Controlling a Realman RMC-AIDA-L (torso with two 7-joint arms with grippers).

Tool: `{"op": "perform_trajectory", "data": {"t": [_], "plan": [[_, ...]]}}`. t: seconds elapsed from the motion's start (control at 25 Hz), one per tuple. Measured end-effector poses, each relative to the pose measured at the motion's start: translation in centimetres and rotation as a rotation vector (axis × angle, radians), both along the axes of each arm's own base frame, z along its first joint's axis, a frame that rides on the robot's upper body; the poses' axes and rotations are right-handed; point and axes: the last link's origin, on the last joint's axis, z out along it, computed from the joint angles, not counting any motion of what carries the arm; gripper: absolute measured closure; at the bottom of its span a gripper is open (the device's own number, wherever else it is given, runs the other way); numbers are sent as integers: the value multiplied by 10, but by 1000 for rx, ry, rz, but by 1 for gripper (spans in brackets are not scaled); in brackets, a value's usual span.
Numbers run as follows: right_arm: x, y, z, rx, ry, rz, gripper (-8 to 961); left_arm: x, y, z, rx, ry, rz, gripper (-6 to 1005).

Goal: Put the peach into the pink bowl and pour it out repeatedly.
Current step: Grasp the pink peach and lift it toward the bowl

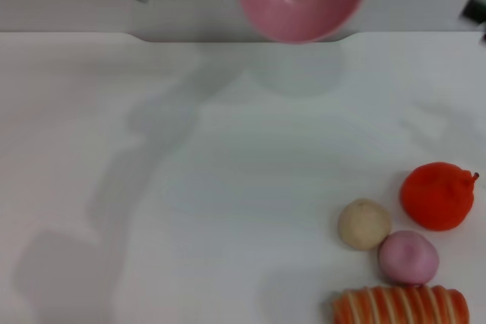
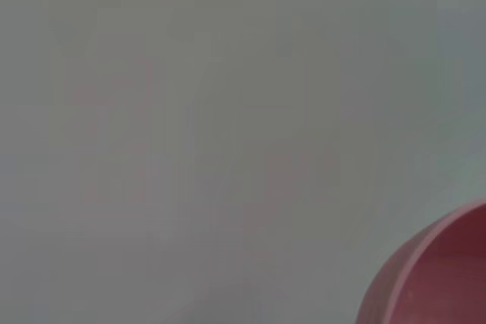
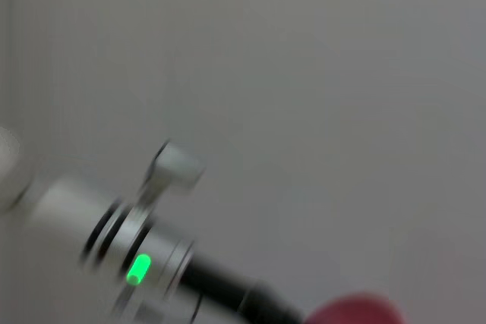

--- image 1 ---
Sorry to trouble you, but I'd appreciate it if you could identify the pink toy peach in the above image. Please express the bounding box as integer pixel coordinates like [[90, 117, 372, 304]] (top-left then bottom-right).
[[377, 229, 440, 287]]

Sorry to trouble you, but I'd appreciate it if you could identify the beige round toy bun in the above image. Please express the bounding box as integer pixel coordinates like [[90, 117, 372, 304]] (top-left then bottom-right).
[[337, 197, 392, 252]]

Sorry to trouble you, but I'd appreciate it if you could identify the red-orange toy fruit with stem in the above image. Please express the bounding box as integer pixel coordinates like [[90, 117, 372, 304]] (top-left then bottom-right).
[[400, 161, 480, 232]]

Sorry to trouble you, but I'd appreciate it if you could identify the orange white-striped toy salmon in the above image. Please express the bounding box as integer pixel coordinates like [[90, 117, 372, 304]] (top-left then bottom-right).
[[332, 285, 471, 324]]

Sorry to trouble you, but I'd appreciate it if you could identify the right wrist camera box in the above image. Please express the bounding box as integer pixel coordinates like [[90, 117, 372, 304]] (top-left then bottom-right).
[[459, 0, 486, 24]]

